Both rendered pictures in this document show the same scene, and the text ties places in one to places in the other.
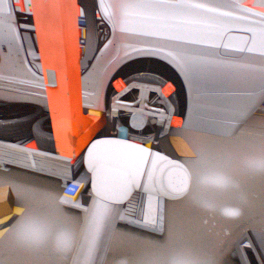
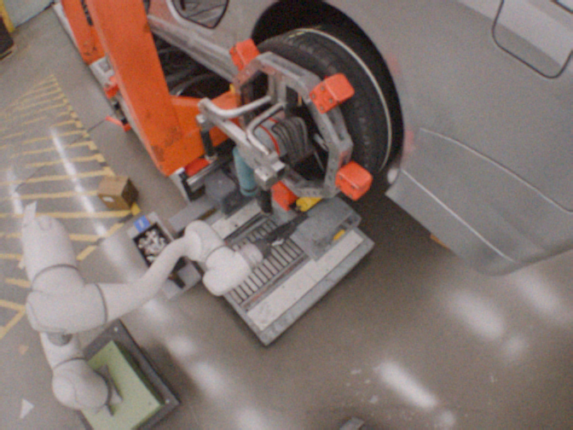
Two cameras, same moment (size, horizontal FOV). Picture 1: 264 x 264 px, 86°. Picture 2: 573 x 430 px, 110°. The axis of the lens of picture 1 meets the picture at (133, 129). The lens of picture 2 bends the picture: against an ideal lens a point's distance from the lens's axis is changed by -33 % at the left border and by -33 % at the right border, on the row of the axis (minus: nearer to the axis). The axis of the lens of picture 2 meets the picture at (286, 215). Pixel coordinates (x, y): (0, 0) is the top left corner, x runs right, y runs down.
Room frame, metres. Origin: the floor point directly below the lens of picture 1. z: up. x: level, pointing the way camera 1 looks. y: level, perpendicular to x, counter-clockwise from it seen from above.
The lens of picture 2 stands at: (0.56, -0.57, 1.58)
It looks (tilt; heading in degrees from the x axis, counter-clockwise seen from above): 58 degrees down; 40
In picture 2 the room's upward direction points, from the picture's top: straight up
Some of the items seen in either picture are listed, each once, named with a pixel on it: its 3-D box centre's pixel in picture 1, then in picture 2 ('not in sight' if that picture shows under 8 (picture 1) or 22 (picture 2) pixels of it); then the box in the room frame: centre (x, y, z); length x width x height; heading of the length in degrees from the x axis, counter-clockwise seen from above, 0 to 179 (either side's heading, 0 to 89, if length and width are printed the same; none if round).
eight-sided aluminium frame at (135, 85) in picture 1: (141, 114); (286, 130); (1.18, -0.05, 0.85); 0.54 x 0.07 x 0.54; 82
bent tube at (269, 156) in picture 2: (154, 101); (276, 119); (1.04, -0.13, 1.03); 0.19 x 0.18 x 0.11; 172
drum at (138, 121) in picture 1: (139, 118); (270, 139); (1.11, -0.04, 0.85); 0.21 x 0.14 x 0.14; 172
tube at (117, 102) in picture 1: (129, 96); (236, 92); (1.07, 0.07, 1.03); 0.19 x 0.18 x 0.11; 172
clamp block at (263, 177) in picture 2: (160, 120); (271, 172); (0.95, -0.19, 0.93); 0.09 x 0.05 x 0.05; 172
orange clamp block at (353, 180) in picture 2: (176, 121); (353, 180); (1.14, -0.36, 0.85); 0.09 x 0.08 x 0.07; 82
